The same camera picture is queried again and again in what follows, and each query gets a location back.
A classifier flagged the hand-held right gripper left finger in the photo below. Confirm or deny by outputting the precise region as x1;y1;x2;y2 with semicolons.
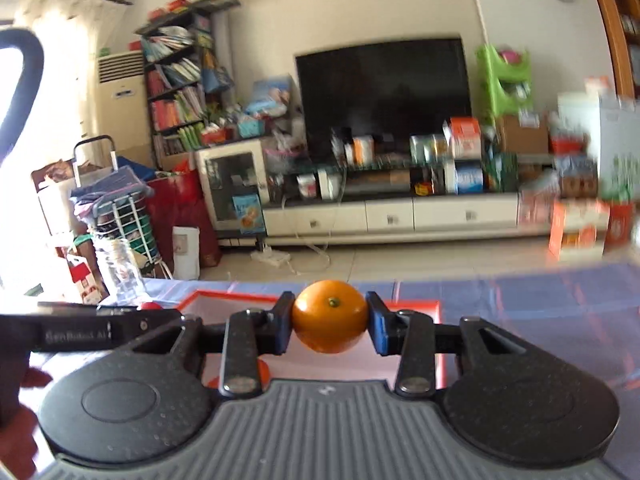
131;291;297;395

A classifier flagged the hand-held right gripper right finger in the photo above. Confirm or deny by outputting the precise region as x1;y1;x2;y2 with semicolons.
365;291;523;396

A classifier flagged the orange fruit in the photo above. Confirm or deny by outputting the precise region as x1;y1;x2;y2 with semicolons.
291;280;370;354
210;360;273;393

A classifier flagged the person's left hand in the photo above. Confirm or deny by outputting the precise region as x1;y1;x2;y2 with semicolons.
0;366;54;468

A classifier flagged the red and white carton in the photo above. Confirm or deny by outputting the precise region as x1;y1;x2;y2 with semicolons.
65;252;108;303

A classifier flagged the white power strip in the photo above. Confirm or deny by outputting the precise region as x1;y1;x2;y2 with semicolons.
250;249;292;266

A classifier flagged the white television cabinet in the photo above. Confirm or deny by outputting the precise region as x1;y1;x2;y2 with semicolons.
262;160;521;246

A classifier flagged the blue snack bag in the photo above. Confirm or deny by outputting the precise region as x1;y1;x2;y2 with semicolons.
232;195;266;235

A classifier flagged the metal shopping trolley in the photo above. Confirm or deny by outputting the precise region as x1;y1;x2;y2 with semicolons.
70;135;168;281

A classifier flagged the brown cardboard box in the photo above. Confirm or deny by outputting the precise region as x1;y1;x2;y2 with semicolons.
500;115;551;155
31;160;81;236

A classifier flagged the pile of folded cloths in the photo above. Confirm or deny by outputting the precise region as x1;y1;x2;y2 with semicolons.
70;165;153;211

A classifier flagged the blue plaid tablecloth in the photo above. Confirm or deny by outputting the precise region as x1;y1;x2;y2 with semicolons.
97;275;640;480

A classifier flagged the small white glass-door cabinet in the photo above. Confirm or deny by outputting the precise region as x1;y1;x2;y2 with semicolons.
195;139;271;235

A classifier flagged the blue and white box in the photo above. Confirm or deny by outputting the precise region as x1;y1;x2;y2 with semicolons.
452;160;485;193

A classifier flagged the orange and white box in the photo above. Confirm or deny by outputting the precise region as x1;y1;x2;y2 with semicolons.
447;117;483;158

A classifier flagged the orange and white carton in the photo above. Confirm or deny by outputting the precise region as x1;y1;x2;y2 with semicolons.
548;199;611;261

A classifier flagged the white standing air conditioner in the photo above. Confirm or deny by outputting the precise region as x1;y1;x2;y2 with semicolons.
96;50;153;166

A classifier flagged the blue and white package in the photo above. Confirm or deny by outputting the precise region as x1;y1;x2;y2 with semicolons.
245;76;296;116

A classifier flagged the black television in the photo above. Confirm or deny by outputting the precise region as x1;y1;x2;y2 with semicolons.
294;37;473;166

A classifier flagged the dark bookshelf with books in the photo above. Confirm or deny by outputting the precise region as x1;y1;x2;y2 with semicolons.
134;0;241;171

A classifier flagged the black curved bar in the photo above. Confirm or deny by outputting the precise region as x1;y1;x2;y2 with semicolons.
0;27;46;171

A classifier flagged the large white carton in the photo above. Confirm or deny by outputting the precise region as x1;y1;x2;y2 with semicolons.
557;91;640;201

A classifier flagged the wooden shelf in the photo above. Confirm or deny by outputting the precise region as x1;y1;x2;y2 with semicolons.
595;0;640;101

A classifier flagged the glass handled jar mug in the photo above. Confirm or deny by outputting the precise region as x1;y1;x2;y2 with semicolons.
92;237;148;308

